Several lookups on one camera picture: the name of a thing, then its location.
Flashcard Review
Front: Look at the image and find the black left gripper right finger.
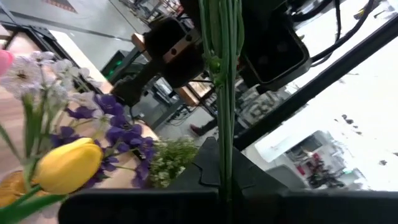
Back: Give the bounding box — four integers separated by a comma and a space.
232, 147, 398, 224

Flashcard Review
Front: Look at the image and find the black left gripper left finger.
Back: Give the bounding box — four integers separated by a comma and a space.
58, 136, 223, 224

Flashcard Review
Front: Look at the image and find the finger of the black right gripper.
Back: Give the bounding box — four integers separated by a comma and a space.
111, 17, 205, 107
242, 0, 312, 93

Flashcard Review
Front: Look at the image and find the red artificial flower bunch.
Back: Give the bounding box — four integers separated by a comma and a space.
198, 0, 246, 203

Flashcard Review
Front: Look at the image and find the purple artificial flower bunch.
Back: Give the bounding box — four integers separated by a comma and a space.
49, 93, 156, 189

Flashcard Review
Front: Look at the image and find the yellow artificial tulip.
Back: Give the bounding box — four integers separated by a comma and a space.
0, 138, 104, 224

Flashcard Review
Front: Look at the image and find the white artificial flower bunch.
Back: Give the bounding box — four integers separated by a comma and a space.
0, 50, 105, 131

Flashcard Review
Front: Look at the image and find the pink artificial tulip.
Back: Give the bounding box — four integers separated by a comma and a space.
0, 49, 15, 77

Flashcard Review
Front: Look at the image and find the green bush with white blossoms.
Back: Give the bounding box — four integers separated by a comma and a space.
149, 136, 200, 189

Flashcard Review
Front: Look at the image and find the person's shoe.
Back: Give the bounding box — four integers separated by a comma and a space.
190, 123, 203, 137

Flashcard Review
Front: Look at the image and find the yellow glass vase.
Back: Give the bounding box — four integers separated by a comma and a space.
0, 170, 43, 208

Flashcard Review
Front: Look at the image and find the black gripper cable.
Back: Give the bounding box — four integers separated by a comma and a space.
310, 0, 376, 68

